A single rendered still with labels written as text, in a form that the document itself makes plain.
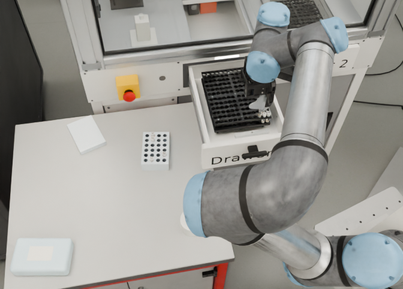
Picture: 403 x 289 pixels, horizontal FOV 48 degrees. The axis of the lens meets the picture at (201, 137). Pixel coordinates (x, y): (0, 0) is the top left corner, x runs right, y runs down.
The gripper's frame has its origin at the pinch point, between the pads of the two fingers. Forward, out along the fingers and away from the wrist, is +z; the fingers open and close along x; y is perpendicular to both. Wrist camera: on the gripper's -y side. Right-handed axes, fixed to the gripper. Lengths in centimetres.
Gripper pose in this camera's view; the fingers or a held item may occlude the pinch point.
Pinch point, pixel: (263, 105)
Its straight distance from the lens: 133.9
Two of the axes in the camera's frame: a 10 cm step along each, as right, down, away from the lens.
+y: -9.8, 1.5, -1.3
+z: -0.2, 5.8, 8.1
